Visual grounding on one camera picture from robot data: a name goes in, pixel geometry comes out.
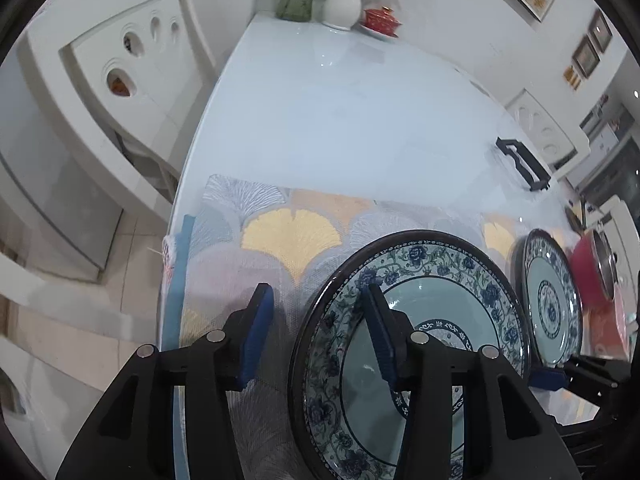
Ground white ceramic vase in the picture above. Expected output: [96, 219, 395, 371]
[322, 0, 362, 31]

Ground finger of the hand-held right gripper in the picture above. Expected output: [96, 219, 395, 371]
[529, 356, 621, 405]

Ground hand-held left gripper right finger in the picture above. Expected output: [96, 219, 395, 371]
[360, 282, 583, 480]

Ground white dining chair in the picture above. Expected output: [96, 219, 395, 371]
[597, 195, 640, 281]
[0, 250, 168, 461]
[505, 89, 592, 172]
[17, 0, 221, 226]

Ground blue floral ceramic plate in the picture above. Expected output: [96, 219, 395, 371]
[520, 228, 585, 368]
[287, 230, 532, 480]

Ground black strap buckle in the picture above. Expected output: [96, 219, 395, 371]
[495, 136, 552, 192]

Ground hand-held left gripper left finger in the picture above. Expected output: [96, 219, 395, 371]
[55, 282, 276, 480]

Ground red steel-lined bowl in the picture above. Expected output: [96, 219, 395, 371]
[570, 227, 619, 311]

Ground red tea saucer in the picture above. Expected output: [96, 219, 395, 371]
[358, 22, 401, 41]

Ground fan pattern table mat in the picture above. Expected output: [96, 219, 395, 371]
[160, 174, 601, 480]

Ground red lidded tea cup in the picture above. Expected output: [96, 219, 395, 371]
[362, 6, 402, 35]

